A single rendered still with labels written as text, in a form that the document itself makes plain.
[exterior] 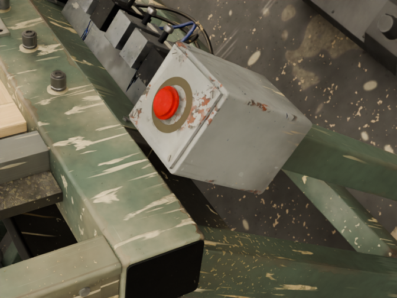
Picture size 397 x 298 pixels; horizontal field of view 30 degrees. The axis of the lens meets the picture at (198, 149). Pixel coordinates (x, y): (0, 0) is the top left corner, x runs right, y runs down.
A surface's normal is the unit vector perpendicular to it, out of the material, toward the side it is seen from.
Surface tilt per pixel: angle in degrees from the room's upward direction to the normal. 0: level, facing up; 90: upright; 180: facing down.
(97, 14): 0
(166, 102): 0
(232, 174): 90
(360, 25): 0
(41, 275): 58
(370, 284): 90
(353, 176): 90
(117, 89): 90
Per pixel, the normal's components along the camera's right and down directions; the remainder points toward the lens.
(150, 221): 0.10, -0.76
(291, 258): 0.54, -0.78
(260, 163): 0.49, 0.60
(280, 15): -0.68, -0.18
